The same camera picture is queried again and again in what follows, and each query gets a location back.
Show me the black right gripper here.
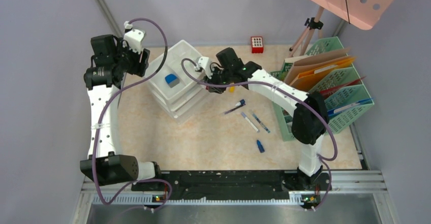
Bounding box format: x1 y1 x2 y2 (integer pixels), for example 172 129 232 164
203 66 232 94

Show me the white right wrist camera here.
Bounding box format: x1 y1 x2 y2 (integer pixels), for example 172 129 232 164
195 56 213 79

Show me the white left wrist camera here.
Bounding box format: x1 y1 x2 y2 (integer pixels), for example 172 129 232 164
123 21 146 54

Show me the red grid pen holder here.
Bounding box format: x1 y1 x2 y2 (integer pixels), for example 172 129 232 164
251 36 264 54

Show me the blue clear gel pen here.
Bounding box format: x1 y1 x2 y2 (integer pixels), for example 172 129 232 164
251 111 271 134

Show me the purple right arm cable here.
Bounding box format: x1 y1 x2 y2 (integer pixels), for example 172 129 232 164
181 58 338 211

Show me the blue grey eraser block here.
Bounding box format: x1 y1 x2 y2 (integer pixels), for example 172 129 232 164
165 74 180 88

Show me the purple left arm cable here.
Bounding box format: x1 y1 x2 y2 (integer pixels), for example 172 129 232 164
91 18 173 213

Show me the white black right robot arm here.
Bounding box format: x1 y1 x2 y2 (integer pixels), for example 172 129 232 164
196 47 329 189

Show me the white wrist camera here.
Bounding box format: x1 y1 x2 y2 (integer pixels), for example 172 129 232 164
123 21 146 54
195 56 213 79

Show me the red plastic folder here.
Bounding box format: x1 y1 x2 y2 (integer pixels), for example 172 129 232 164
319 76 366 97

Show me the orange folder binder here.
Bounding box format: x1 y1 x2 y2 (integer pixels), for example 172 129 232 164
285 56 356 91

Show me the white plastic drawer organizer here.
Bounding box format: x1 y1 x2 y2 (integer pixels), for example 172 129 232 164
147 40 209 124

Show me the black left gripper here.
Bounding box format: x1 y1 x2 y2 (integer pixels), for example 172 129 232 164
113 37 149 77

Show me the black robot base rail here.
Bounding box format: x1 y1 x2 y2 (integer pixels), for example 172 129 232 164
160 170 332 191

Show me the blue marker cap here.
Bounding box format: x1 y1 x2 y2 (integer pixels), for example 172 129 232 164
256 140 265 153

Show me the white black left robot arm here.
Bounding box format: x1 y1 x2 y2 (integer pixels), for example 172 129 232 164
80 31 163 190

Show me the dark purple pen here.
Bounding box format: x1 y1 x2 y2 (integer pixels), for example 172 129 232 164
223 106 240 115

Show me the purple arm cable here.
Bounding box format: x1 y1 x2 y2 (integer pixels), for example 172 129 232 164
91 18 173 213
181 58 338 211

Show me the green plastic file rack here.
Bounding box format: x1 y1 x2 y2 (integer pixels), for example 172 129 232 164
271 37 375 142

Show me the white blue pen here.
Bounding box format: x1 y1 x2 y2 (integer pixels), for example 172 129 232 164
241 112 260 133

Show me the blue file folder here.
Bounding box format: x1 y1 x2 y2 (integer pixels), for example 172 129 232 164
327 98 373 117

